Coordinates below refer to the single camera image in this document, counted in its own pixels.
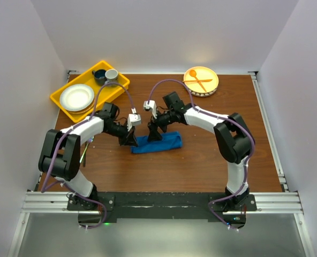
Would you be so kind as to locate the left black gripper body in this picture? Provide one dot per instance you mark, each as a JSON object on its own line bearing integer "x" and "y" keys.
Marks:
{"x": 120, "y": 131}

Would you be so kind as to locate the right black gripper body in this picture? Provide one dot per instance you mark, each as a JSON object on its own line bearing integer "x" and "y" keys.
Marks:
{"x": 163, "y": 120}

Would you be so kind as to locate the blue cloth napkin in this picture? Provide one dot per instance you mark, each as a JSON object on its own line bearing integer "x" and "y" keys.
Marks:
{"x": 170, "y": 140}

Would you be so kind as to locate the iridescent metal fork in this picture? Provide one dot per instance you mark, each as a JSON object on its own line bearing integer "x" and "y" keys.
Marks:
{"x": 90, "y": 140}

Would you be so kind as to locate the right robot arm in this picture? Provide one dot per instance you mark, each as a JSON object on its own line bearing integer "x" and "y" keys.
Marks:
{"x": 233, "y": 137}

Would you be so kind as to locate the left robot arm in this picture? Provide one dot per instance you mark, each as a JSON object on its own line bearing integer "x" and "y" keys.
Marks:
{"x": 60, "y": 154}

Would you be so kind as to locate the white paper plate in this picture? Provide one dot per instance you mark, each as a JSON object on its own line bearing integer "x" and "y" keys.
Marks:
{"x": 76, "y": 97}

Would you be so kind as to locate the dark blue mug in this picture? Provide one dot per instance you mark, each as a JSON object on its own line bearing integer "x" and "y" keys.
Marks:
{"x": 99, "y": 76}

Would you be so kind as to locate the grey mug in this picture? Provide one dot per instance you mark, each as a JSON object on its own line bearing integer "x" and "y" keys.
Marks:
{"x": 111, "y": 76}

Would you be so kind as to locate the orange plastic spoon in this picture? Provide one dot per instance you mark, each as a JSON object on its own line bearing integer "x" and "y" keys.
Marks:
{"x": 193, "y": 74}

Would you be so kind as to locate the orange plastic knife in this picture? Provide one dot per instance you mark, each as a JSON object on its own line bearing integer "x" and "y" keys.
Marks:
{"x": 198, "y": 80}

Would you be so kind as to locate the yellow plastic plate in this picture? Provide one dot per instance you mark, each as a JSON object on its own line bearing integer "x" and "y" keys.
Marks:
{"x": 202, "y": 73}

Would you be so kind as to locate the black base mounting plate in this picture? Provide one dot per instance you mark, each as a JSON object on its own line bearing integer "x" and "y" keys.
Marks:
{"x": 176, "y": 205}

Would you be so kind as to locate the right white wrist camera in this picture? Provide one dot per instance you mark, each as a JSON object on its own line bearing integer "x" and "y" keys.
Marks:
{"x": 150, "y": 105}

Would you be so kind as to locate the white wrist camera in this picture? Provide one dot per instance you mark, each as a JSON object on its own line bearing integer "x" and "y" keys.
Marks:
{"x": 133, "y": 120}
{"x": 150, "y": 105}

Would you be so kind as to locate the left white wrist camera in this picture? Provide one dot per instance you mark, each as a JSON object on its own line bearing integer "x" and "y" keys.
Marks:
{"x": 133, "y": 120}

